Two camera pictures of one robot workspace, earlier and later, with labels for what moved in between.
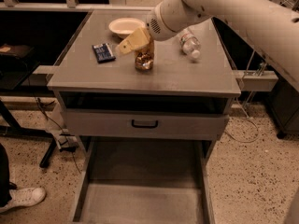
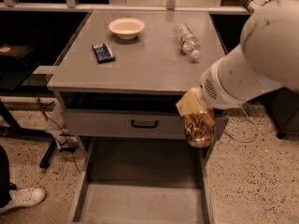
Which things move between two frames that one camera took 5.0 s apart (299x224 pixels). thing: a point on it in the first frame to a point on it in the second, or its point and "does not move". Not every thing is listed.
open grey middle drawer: (145, 181) does not move
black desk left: (17, 63) does not move
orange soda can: (144, 57) to (200, 129)
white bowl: (124, 27) does not move
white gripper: (156, 24) to (218, 91)
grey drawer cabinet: (150, 135) does not move
